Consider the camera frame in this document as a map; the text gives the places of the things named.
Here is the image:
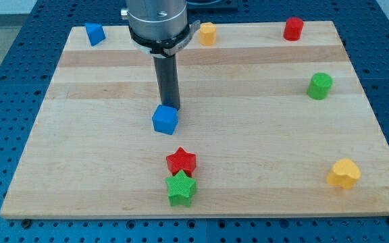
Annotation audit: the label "blue cube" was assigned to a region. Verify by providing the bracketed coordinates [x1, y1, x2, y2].
[152, 105, 178, 135]

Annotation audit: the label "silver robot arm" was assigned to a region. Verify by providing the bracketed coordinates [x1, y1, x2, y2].
[120, 0, 201, 58]

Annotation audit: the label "red star block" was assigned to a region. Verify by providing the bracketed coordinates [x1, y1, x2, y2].
[166, 147, 197, 178]

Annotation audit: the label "green star block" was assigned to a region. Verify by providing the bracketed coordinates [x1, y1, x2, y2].
[165, 170, 197, 207]

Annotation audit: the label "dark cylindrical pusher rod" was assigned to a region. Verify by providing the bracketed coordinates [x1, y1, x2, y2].
[153, 55, 180, 110]

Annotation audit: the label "wooden board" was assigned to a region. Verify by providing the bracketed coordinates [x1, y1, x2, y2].
[0, 21, 389, 219]

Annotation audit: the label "yellow hexagon block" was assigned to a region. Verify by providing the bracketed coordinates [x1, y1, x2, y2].
[199, 22, 217, 46]

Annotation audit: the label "green cylinder block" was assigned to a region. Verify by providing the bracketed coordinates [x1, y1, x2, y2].
[307, 72, 334, 100]

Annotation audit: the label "blue triangle block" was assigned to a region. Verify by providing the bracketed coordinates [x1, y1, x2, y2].
[84, 23, 106, 46]

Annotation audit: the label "red cylinder block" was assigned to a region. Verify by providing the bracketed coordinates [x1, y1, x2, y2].
[283, 17, 304, 41]

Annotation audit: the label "yellow heart block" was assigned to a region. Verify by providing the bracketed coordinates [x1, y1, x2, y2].
[326, 158, 361, 189]

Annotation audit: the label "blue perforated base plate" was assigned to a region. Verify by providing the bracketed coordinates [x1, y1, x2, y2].
[0, 1, 389, 242]

